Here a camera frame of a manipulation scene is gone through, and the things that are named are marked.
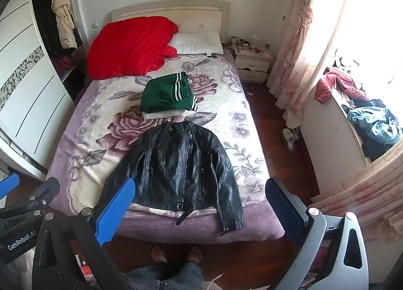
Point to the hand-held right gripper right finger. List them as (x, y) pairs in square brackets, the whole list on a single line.
[(283, 211)]

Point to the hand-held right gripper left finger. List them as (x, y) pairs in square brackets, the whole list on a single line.
[(113, 211)]

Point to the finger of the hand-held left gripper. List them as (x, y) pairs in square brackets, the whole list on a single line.
[(31, 197), (8, 184)]

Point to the black leather jacket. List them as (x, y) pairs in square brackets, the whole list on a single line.
[(176, 164)]

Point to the red clothes in wardrobe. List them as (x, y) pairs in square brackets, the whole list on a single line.
[(64, 63)]

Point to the person's left foot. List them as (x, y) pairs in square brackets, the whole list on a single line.
[(159, 256)]

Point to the person's foot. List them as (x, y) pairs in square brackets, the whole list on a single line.
[(193, 254), (159, 256)]

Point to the white slipper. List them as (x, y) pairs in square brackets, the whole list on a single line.
[(297, 134), (288, 140)]

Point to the white window bench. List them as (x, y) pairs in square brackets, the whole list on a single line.
[(330, 145)]

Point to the white wardrobe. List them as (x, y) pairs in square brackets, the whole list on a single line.
[(28, 104)]

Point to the person's grey pants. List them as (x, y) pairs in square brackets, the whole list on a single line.
[(163, 277)]

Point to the loose pink floral curtain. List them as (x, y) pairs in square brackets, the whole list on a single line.
[(371, 201)]

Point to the person's right foot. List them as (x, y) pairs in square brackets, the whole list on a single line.
[(193, 254)]

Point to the grey folded garment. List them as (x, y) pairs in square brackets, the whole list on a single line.
[(157, 115)]

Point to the green striped folded garment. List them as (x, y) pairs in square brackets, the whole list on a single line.
[(160, 94)]

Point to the teal jacket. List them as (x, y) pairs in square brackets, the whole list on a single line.
[(377, 126)]

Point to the pink garment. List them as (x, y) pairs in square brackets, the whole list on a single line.
[(337, 83)]

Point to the beige nightstand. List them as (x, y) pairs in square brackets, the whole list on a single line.
[(252, 63)]

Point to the black hanging coat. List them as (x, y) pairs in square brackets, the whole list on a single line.
[(44, 22)]

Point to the small clear bottle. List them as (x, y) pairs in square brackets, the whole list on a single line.
[(267, 44)]

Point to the red quilt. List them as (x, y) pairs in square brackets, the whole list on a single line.
[(132, 44)]

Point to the beige hanging coat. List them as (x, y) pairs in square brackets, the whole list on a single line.
[(64, 25)]

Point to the tied pink floral curtain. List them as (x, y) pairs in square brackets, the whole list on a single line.
[(302, 41)]

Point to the white pillow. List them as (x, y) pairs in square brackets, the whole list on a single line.
[(198, 42)]

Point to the beige wooden bed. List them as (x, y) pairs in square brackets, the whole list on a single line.
[(195, 16)]

